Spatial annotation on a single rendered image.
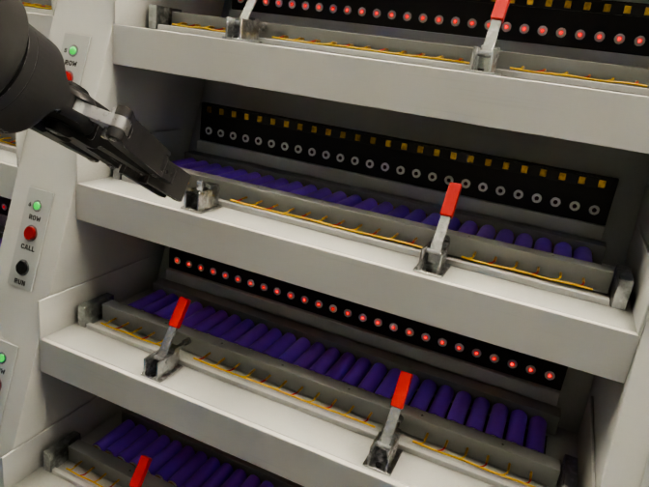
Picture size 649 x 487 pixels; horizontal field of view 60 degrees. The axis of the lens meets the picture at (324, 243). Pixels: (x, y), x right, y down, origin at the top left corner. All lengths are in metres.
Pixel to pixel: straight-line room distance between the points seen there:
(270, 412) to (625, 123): 0.43
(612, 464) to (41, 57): 0.52
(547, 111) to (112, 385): 0.54
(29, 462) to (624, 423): 0.67
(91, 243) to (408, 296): 0.42
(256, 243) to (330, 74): 0.19
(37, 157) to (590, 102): 0.61
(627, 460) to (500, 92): 0.33
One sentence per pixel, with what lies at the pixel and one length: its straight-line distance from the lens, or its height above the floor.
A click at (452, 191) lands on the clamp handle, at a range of 0.56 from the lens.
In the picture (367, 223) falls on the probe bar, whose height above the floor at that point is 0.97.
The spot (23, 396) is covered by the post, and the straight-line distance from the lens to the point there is 0.79.
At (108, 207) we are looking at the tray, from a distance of 0.70.
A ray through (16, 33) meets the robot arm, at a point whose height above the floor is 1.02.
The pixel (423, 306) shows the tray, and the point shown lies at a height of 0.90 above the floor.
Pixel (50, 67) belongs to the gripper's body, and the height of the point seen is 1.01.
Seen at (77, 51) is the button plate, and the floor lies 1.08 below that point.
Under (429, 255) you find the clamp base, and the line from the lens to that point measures 0.56.
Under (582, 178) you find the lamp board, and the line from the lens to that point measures 0.69.
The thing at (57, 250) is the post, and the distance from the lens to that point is 0.74.
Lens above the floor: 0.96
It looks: 2 degrees down
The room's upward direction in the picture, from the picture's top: 14 degrees clockwise
